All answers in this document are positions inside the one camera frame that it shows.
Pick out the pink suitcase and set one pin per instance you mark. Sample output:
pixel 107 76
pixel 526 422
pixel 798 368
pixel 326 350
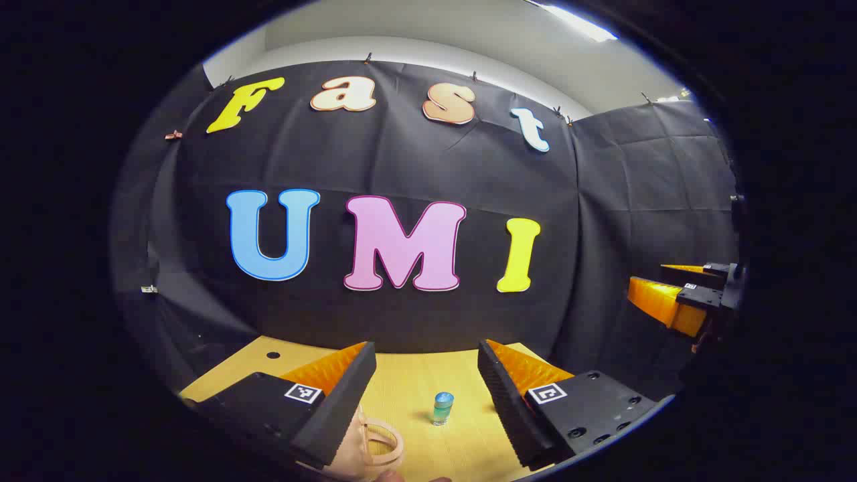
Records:
pixel 348 450

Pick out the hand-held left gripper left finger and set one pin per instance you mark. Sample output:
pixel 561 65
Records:
pixel 335 408

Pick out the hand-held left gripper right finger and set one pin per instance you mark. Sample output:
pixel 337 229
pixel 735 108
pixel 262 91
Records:
pixel 502 402

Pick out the black backdrop cloth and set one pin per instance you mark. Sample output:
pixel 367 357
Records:
pixel 415 161

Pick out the blue spray bottle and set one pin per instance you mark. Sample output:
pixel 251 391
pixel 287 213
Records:
pixel 442 408

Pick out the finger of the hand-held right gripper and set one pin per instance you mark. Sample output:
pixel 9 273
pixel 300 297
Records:
pixel 663 301
pixel 696 271

